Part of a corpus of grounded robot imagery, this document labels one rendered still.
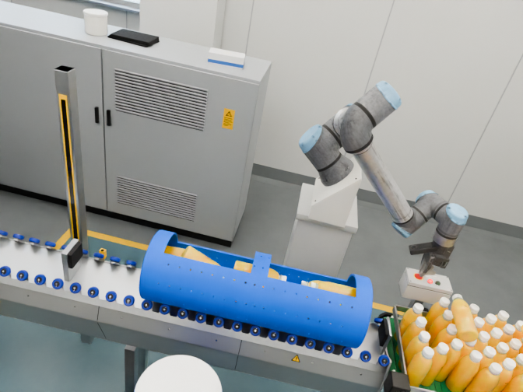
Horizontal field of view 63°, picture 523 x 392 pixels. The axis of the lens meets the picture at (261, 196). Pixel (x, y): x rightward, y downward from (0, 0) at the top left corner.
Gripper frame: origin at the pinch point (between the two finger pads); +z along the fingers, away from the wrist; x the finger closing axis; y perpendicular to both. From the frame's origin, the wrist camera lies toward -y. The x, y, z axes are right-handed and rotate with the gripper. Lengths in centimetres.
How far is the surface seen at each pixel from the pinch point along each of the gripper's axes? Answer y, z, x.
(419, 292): 1.2, 6.3, -4.9
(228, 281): -82, -7, -39
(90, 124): -215, 26, 117
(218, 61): -129, -36, 129
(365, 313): -29.9, -7.4, -39.0
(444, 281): 12.4, 1.8, 1.2
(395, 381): -13, 12, -50
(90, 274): -143, 19, -27
